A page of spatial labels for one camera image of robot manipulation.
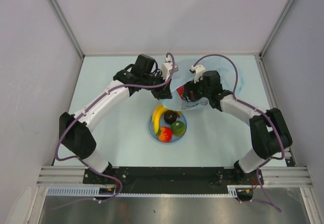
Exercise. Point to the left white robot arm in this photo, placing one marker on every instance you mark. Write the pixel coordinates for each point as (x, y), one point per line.
(75, 130)

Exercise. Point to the orange fake persimmon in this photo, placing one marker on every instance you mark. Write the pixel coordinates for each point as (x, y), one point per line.
(164, 134)

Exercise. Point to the light blue printed plastic bag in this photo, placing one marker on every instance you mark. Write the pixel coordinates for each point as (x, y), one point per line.
(221, 77)

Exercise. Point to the aluminium rail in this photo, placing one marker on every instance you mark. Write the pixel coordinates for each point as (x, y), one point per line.
(289, 158)
(274, 177)

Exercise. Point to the green yellow fake citrus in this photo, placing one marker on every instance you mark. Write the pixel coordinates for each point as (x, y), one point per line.
(178, 128)

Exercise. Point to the aluminium corner post right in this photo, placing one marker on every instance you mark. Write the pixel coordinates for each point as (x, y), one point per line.
(279, 22)

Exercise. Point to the yellow fake banana bunch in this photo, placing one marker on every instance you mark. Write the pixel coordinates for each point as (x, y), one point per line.
(156, 116)

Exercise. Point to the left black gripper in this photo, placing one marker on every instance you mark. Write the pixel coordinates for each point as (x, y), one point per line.
(164, 92)

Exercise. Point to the aluminium corner post left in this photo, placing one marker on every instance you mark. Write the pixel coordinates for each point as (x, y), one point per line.
(54, 4)

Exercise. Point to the aluminium right side rail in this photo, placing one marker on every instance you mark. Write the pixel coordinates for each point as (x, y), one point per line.
(289, 158)

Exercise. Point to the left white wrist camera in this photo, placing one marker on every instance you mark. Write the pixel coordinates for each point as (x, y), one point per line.
(166, 69)

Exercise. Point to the white slotted cable duct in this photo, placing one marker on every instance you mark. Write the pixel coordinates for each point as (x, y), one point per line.
(81, 191)

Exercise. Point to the blue plastic plate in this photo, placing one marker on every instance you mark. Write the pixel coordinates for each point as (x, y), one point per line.
(164, 124)

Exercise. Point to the aluminium corner post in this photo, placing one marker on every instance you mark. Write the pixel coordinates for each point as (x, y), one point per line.
(279, 22)
(54, 4)

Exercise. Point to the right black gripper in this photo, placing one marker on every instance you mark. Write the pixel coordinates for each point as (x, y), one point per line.
(190, 86)

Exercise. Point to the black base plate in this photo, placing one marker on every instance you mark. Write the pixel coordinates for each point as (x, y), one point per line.
(182, 180)

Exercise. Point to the tan fake walnut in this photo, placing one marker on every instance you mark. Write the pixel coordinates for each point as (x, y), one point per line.
(170, 116)

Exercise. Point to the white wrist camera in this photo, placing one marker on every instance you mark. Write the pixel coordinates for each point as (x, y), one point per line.
(166, 69)
(198, 71)

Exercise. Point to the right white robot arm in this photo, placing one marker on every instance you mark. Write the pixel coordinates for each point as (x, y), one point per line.
(269, 132)

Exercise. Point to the red fake fruit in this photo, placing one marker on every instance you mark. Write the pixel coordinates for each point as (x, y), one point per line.
(180, 91)

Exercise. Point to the aluminium front rail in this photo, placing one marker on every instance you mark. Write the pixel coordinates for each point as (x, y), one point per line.
(274, 177)

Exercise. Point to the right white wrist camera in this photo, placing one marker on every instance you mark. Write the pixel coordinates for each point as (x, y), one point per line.
(198, 71)

